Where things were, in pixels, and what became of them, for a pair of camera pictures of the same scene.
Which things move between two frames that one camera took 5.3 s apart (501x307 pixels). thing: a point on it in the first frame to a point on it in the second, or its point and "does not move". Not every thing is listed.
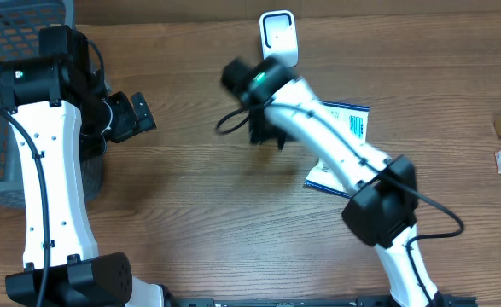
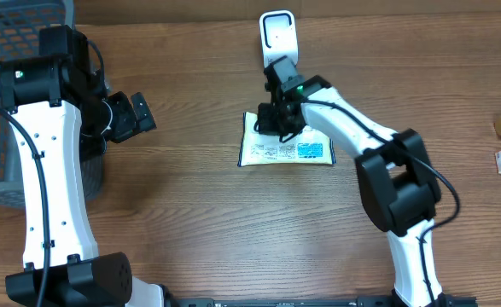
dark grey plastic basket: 8,29 does not move
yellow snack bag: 323,177 to 309,145
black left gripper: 131,123 does not move
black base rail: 360,301 does not move
